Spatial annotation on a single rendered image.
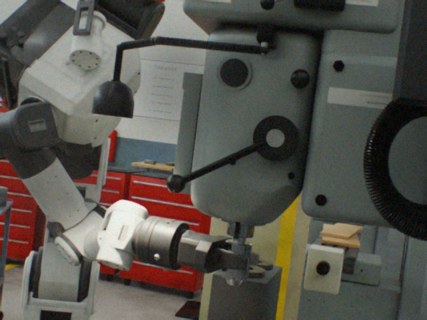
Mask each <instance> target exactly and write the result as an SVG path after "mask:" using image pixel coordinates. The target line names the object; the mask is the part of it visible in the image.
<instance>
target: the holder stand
mask: <svg viewBox="0 0 427 320"><path fill-rule="evenodd" d="M221 274H222V270H221V269H220V270H219V271H217V272H215V273H214V274H213V277H212V283H211V294H210V300H209V311H207V320H276V313H277V308H278V297H279V292H280V281H281V276H282V267H280V266H276V265H274V263H272V262H270V261H267V260H264V259H259V262H258V265H256V266H255V265H250V268H249V275H248V279H247V280H243V281H242V283H241V284H240V285H239V286H234V285H230V284H228V282H227V280H226V278H225V277H222V276H221Z"/></svg>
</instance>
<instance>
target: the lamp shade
mask: <svg viewBox="0 0 427 320"><path fill-rule="evenodd" d="M134 106H135V101H134V98H133V91H132V89H131V88H130V87H128V86H127V85H126V84H125V83H122V82H121V81H113V80H111V81H106V82H105V83H103V84H101V85H100V86H99V87H98V89H97V90H96V92H95V95H94V97H93V104H92V110H91V114H96V115H106V116H112V117H123V118H129V119H133V113H134Z"/></svg>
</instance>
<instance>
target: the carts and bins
mask: <svg viewBox="0 0 427 320"><path fill-rule="evenodd" d="M7 190H8V188H6V187H3V186H0V216H2V214H4V212H6V216H5V228H4V235H3V247H2V254H1V266H0V320H2V319H3V316H4V315H3V312H2V311H1V301H2V294H3V282H4V280H5V277H4V275H5V263H6V256H7V244H8V236H9V224H10V217H11V205H12V203H13V201H12V199H8V200H7Z"/></svg>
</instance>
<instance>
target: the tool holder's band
mask: <svg viewBox="0 0 427 320"><path fill-rule="evenodd" d="M226 247H229V248H232V249H241V250H250V249H252V244H251V243H250V242H247V241H246V242H245V243H236V242H233V239H229V240H227V241H226Z"/></svg>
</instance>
